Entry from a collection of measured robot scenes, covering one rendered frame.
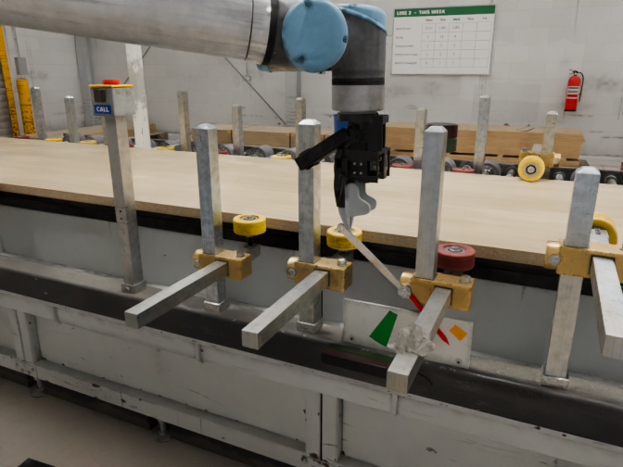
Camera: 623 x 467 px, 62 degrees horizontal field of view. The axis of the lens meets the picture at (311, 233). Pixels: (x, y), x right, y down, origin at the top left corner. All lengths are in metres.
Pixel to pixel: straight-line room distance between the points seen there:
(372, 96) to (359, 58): 0.06
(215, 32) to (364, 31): 0.28
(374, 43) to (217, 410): 1.31
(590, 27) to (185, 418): 7.22
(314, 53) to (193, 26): 0.15
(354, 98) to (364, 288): 0.58
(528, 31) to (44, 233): 7.05
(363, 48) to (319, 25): 0.18
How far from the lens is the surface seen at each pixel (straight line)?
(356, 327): 1.10
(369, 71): 0.88
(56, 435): 2.19
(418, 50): 8.19
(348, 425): 1.59
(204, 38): 0.70
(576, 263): 0.97
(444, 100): 8.15
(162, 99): 10.23
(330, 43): 0.71
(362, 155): 0.89
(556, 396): 1.06
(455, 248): 1.08
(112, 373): 2.07
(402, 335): 0.78
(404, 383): 0.74
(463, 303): 1.01
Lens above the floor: 1.25
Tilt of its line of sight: 18 degrees down
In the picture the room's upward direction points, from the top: straight up
